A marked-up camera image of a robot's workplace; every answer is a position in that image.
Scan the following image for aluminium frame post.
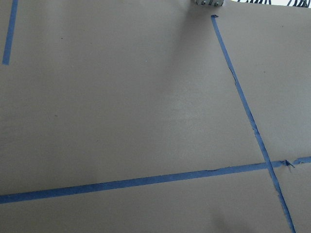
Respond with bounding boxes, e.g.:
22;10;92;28
194;0;224;7

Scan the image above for right black USB hub cables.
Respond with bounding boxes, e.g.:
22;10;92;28
286;0;311;8

